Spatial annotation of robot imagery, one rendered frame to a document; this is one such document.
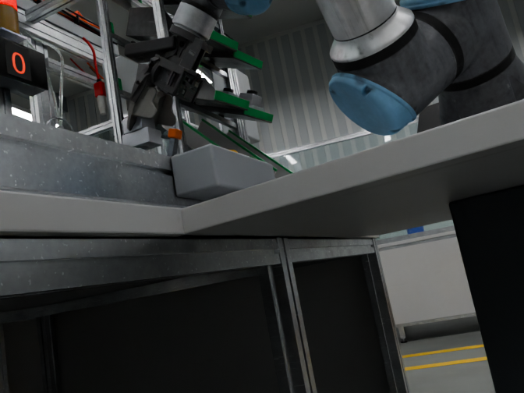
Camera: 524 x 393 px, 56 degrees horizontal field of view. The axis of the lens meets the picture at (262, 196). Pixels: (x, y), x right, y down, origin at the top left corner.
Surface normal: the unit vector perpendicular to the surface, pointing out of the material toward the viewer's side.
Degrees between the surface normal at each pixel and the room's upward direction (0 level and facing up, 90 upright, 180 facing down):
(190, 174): 90
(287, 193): 90
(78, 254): 90
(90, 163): 90
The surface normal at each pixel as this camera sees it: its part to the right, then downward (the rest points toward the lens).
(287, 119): -0.26, -0.11
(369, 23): 0.07, 0.54
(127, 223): 0.89, -0.23
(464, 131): -0.57, -0.04
